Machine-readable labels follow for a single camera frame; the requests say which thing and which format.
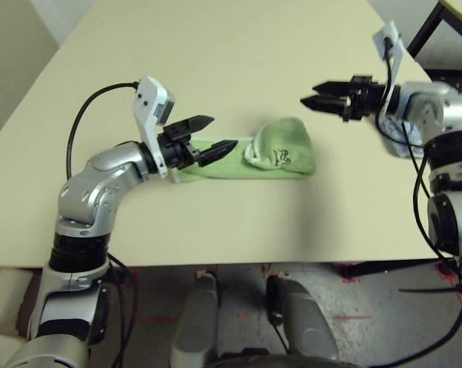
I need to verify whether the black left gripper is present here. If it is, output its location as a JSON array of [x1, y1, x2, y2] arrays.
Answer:
[[156, 114, 238, 169]]

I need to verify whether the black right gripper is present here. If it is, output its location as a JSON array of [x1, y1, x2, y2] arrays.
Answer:
[[300, 75, 387, 123]]

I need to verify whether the green sock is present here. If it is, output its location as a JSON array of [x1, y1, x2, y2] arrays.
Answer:
[[175, 117, 318, 184]]

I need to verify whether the light blue folded towel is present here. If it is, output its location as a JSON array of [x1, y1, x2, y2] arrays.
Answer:
[[382, 117, 425, 158]]

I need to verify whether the grey left robot leg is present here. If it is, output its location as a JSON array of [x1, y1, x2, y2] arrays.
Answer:
[[171, 270, 220, 368]]

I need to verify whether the black table underframe bar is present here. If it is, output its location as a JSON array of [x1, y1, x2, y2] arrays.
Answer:
[[343, 259, 457, 279]]

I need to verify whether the black robot waist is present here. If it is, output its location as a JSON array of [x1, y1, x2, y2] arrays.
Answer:
[[207, 347, 362, 368]]

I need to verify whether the dark brown upholstered seat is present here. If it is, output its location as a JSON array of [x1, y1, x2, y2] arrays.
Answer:
[[15, 274, 44, 340]]

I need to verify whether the beige cushion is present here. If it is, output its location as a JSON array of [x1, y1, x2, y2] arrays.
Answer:
[[0, 268, 44, 348]]

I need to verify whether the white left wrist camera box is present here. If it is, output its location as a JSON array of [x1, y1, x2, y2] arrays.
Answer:
[[133, 75, 177, 179]]

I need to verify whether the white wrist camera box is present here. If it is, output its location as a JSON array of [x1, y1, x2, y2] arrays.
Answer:
[[133, 75, 177, 179], [372, 21, 403, 123]]

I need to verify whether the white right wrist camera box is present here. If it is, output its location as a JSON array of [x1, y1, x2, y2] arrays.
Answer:
[[372, 21, 403, 123]]

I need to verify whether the black left wrist camera cable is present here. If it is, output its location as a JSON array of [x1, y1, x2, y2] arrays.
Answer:
[[66, 80, 139, 181]]

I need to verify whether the black left arm body cable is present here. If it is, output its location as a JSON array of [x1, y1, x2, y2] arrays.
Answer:
[[106, 252, 138, 368]]

